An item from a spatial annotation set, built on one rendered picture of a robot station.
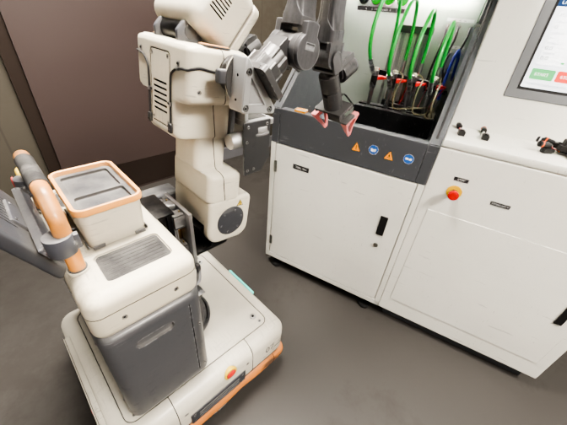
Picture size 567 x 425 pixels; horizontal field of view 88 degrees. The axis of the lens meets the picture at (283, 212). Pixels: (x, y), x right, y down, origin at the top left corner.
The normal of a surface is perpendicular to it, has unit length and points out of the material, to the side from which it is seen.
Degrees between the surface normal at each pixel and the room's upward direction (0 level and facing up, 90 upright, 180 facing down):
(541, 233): 90
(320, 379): 0
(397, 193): 90
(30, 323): 0
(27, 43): 90
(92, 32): 90
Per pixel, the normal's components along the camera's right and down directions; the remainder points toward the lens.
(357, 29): -0.50, 0.46
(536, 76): -0.47, 0.26
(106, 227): 0.69, 0.48
